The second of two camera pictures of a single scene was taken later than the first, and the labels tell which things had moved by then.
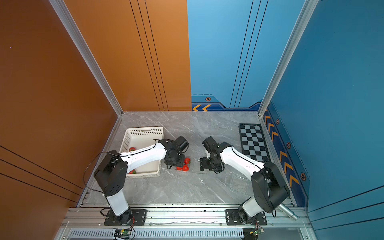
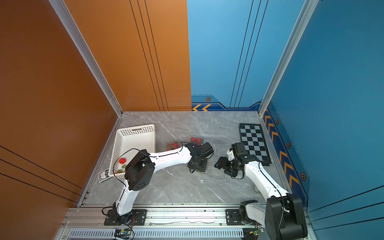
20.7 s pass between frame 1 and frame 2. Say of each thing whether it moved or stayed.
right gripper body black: moved
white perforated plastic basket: moved
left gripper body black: moved
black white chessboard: stayed
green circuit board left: stayed
